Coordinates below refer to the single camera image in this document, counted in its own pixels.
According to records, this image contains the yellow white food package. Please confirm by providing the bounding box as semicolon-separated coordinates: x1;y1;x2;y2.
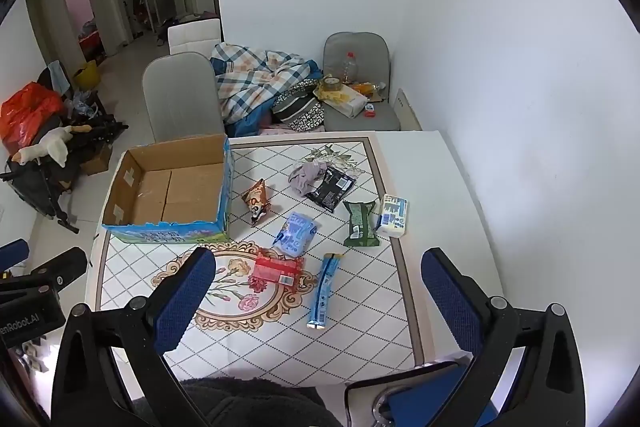
314;84;369;118

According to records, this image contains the yellow bucket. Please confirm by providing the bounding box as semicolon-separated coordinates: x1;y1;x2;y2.
73;60;101;91

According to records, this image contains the plaid blanket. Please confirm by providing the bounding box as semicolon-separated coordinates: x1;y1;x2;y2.
209;42;321;138

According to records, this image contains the red snack packet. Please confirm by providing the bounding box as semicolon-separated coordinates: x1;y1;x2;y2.
248;254;304;294

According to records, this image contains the black snack bag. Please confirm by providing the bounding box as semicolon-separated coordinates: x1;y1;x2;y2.
306;166;356;212

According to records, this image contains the black white patterned bag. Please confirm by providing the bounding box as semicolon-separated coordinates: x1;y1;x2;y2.
271;79;324;132

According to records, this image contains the grey chair back near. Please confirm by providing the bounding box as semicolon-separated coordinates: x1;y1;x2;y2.
142;52;224;142

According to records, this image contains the green snack bag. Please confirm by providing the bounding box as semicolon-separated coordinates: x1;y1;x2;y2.
343;202;380;247

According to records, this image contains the light blue tissue pack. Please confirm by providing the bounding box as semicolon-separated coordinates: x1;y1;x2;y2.
272;212;317;258

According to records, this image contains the open cardboard box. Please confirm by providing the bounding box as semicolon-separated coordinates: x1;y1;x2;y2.
102;134;234;244

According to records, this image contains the white blue tissue brick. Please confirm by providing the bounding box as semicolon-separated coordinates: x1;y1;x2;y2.
375;194;408;239

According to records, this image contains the grey chair with items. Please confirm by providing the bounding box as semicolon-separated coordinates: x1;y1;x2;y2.
322;31;400;131

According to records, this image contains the red plastic bag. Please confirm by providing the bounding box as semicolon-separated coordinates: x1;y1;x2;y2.
0;82;65;155

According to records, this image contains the clear plastic bottle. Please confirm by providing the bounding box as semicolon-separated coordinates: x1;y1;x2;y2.
341;52;358;84

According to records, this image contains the orange brown snack bag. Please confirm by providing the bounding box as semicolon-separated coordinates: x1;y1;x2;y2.
242;179;270;225

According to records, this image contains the blue seat chair below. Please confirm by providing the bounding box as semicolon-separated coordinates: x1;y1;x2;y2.
344;357;471;427

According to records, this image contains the white goose plush toy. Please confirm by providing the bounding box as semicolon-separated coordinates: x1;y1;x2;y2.
11;124;92;168

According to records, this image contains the brown tape roll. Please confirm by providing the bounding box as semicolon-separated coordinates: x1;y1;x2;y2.
321;76;343;91

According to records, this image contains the long blue biscuit pack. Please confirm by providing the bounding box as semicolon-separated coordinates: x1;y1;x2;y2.
307;254;342;329

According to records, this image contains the purple grey cloth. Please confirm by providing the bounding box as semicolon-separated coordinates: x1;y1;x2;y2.
288;160;326;196

